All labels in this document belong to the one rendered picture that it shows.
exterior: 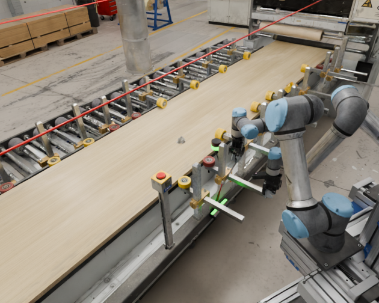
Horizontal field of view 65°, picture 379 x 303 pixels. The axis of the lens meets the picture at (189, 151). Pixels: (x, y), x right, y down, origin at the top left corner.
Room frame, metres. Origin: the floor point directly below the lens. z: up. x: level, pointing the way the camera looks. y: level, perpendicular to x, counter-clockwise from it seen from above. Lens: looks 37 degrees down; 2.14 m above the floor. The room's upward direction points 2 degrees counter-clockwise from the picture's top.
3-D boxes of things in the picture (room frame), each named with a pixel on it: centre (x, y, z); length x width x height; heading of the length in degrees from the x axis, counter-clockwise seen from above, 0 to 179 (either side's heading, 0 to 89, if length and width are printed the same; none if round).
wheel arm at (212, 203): (1.22, -0.11, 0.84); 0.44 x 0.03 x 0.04; 49
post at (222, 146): (1.42, -0.20, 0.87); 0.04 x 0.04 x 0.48; 49
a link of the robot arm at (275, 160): (1.25, -0.46, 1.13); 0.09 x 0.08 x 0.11; 79
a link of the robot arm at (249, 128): (1.28, -0.31, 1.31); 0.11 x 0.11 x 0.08; 16
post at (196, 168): (1.23, -0.03, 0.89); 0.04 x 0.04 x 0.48; 49
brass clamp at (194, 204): (1.25, -0.05, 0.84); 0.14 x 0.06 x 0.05; 139
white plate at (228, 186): (1.38, -0.20, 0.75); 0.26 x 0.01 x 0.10; 139
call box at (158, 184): (1.04, 0.14, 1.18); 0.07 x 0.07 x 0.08; 49
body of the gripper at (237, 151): (1.37, -0.27, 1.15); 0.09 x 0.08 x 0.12; 159
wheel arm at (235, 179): (1.41, -0.27, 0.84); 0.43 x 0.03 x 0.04; 49
